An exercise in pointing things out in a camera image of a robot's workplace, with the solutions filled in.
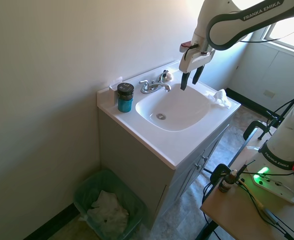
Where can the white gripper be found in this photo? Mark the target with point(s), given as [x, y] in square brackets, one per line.
[195, 60]

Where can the white tissue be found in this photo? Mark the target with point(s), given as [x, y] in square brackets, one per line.
[220, 98]

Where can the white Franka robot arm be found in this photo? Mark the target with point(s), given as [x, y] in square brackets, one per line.
[219, 32]

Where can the green trash bin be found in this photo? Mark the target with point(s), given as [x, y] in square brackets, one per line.
[133, 201]

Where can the small white seashell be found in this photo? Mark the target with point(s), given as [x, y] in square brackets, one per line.
[170, 77]

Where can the metal sink drain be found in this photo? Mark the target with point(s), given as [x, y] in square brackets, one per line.
[161, 116]

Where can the teal jar with black lid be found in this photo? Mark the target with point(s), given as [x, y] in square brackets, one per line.
[124, 100]

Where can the white sink vanity top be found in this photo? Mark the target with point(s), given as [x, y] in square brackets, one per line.
[162, 150]

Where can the black table clamp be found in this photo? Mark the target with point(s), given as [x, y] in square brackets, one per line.
[251, 126]
[218, 170]

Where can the grey vanity cabinet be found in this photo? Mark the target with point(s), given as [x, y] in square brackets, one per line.
[137, 172]

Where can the bright window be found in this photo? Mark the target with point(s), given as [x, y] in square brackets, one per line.
[293, 35]

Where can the amber dropper bottle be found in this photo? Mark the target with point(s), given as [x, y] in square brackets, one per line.
[225, 184]

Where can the crumpled white paper waste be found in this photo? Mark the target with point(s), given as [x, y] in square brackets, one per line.
[107, 212]

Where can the white wall outlet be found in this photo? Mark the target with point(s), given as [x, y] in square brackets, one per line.
[269, 93]

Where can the black camera stand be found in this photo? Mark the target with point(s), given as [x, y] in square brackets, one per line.
[283, 113]

